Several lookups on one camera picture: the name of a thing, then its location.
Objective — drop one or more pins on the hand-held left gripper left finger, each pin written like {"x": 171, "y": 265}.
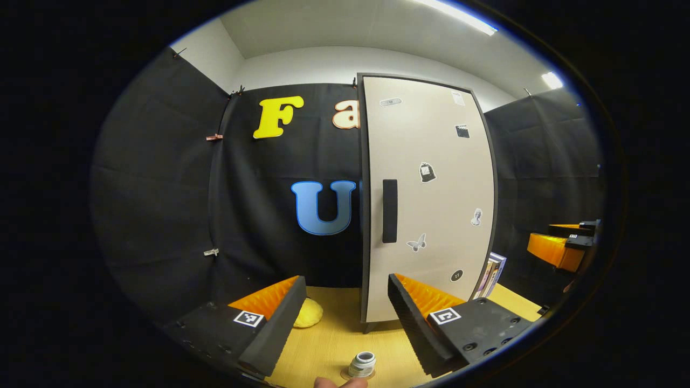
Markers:
{"x": 277, "y": 323}

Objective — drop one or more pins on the black backdrop cloth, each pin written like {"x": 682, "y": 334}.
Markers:
{"x": 161, "y": 188}

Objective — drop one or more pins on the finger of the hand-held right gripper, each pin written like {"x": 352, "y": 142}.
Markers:
{"x": 571, "y": 230}
{"x": 555, "y": 250}

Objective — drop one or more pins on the yellow round soft object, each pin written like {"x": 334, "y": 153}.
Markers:
{"x": 308, "y": 313}

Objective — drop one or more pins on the beige and purple book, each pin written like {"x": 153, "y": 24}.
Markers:
{"x": 485, "y": 277}

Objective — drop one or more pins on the small ceiling light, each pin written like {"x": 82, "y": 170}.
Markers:
{"x": 552, "y": 81}

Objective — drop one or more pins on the white clip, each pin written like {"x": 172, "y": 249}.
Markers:
{"x": 211, "y": 251}

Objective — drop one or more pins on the round brown coaster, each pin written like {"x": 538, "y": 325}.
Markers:
{"x": 343, "y": 373}

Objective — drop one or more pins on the long ceiling light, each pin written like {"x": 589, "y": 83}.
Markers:
{"x": 458, "y": 16}

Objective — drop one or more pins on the dark grey cabinet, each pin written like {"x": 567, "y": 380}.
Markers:
{"x": 365, "y": 226}

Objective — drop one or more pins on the white plastic bottle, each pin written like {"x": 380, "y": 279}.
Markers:
{"x": 362, "y": 366}

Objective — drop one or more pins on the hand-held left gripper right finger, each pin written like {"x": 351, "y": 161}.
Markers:
{"x": 412, "y": 323}

